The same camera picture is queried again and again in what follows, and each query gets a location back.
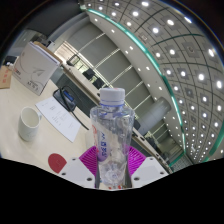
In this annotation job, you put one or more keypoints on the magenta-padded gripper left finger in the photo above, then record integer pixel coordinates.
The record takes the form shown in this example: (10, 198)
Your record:
(88, 161)

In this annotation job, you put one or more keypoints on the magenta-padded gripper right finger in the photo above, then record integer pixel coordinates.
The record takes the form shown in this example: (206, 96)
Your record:
(136, 161)

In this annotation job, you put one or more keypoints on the clear plastic water bottle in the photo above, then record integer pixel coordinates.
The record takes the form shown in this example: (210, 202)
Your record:
(111, 133)

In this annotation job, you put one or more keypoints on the flat round red coaster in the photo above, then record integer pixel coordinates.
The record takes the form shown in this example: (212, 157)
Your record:
(56, 163)

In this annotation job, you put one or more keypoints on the white printed paper sheet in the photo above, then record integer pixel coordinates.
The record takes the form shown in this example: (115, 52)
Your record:
(60, 118)

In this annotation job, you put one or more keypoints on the white ceramic mug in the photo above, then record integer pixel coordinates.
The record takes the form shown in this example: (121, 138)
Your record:
(28, 125)

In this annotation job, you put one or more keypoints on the row of black office chairs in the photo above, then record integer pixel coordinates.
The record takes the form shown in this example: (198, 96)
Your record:
(90, 75)

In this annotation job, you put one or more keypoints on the mesh-back swivel chair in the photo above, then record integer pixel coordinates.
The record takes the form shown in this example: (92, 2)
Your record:
(73, 60)

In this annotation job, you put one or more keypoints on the large white cardboard box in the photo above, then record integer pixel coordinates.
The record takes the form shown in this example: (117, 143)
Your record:
(35, 68)

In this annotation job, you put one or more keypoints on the round ceiling lights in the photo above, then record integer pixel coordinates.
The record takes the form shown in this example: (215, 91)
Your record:
(170, 22)

